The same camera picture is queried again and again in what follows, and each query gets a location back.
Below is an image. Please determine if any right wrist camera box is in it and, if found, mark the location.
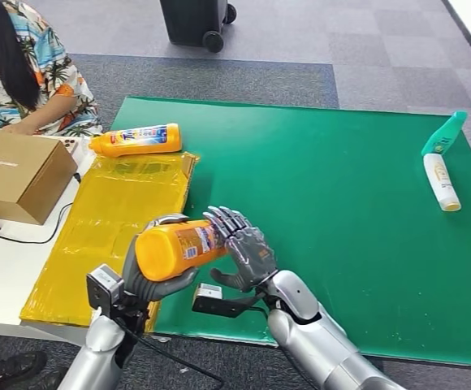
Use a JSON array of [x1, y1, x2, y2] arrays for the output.
[[191, 283, 266, 320]]

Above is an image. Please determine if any white bottle with yellow cap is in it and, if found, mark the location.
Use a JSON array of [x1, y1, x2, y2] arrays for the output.
[[423, 153, 463, 214]]

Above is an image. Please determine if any thin black desk cable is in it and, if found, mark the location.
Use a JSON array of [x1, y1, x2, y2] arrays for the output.
[[0, 171, 82, 246]]

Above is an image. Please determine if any brown cardboard box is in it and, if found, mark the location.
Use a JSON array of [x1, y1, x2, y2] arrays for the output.
[[0, 130, 79, 227]]

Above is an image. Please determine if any orange bottle with clear cap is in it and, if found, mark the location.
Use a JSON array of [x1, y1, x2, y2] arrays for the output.
[[134, 219, 229, 284]]

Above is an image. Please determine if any yellow plastic sheet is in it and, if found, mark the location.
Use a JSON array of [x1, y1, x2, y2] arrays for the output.
[[18, 151, 202, 334]]

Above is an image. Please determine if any green table mat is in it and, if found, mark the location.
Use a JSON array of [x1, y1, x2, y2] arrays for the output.
[[111, 95, 471, 371]]

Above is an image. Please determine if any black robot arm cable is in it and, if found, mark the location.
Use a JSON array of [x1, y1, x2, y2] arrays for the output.
[[113, 317, 225, 390]]

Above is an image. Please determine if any black wheeled bin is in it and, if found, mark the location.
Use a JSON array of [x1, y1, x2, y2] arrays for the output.
[[159, 0, 239, 54]]

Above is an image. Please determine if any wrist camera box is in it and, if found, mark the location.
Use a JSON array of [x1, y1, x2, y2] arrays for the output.
[[191, 283, 266, 320], [85, 262, 125, 319]]

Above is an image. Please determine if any black shoe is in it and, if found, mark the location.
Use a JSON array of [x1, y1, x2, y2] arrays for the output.
[[0, 350, 48, 390]]

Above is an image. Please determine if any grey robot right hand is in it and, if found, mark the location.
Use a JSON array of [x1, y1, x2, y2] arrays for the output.
[[202, 205, 280, 294]]

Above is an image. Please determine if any green plastic bottle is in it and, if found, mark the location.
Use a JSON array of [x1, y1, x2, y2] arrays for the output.
[[420, 110, 469, 158]]

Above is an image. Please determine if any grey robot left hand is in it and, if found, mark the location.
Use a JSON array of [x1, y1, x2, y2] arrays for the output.
[[121, 213, 200, 304]]

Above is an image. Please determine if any person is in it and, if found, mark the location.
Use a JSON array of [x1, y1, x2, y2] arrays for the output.
[[0, 0, 103, 140]]

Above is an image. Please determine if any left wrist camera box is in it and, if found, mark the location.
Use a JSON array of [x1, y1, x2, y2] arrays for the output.
[[85, 262, 125, 319]]

